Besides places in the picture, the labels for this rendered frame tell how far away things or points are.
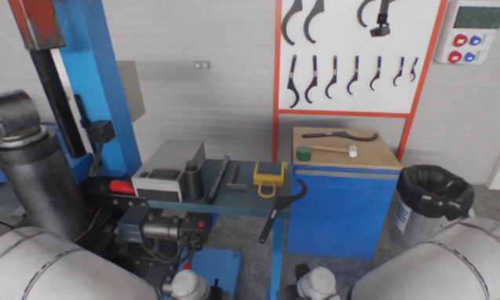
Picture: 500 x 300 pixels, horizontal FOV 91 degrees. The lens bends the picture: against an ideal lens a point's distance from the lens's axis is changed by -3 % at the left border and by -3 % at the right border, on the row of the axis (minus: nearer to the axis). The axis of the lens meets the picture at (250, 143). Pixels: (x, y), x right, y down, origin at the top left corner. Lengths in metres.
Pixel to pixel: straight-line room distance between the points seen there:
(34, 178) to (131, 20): 2.22
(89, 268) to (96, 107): 1.15
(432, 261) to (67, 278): 0.51
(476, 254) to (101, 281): 0.54
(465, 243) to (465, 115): 2.98
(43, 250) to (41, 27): 0.89
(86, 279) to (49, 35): 0.97
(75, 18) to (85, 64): 0.20
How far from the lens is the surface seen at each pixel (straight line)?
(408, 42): 2.92
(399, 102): 3.06
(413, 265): 0.46
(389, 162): 1.97
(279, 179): 1.33
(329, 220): 2.16
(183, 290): 0.98
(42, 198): 1.30
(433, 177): 2.67
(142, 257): 1.76
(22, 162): 1.23
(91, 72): 1.47
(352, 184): 1.95
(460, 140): 3.59
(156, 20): 3.02
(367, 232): 2.30
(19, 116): 1.20
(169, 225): 1.31
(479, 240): 0.54
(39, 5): 1.25
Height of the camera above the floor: 1.90
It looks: 28 degrees down
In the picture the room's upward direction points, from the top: 1 degrees counter-clockwise
